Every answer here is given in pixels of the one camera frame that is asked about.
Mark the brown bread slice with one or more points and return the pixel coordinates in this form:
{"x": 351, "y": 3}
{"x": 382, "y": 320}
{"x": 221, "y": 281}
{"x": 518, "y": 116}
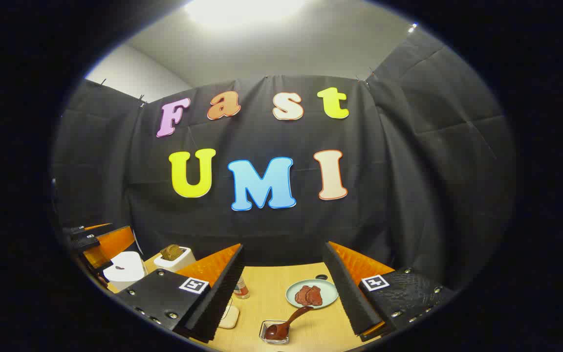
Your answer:
{"x": 171, "y": 252}

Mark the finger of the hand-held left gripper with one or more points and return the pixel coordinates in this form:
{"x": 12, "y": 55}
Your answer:
{"x": 86, "y": 230}
{"x": 115, "y": 243}

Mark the light green plate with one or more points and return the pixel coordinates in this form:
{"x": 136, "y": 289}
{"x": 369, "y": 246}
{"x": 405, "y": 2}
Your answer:
{"x": 328, "y": 293}

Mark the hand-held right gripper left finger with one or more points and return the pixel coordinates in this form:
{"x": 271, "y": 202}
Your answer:
{"x": 223, "y": 293}

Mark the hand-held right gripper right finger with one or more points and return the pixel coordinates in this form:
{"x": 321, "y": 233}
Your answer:
{"x": 347, "y": 293}

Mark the dark wooden spoon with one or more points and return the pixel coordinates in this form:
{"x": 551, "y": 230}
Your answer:
{"x": 277, "y": 331}

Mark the white toaster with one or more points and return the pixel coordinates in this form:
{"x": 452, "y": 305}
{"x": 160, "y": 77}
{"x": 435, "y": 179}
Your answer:
{"x": 181, "y": 261}

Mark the clear plastic water bottle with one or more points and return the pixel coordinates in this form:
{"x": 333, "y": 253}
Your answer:
{"x": 241, "y": 289}

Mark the small ceiling light panel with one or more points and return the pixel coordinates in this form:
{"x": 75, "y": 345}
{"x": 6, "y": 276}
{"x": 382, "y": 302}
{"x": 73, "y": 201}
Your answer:
{"x": 412, "y": 28}

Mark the large ceiling light panel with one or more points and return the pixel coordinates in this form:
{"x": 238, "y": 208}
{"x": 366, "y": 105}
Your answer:
{"x": 242, "y": 10}

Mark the white rice cooker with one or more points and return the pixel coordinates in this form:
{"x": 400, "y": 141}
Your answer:
{"x": 125, "y": 274}

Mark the red meat slice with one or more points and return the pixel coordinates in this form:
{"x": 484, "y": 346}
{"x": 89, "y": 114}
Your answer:
{"x": 314, "y": 295}
{"x": 302, "y": 296}

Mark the black backdrop cloth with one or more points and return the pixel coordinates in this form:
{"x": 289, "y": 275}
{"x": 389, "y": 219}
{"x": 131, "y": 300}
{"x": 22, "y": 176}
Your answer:
{"x": 271, "y": 230}

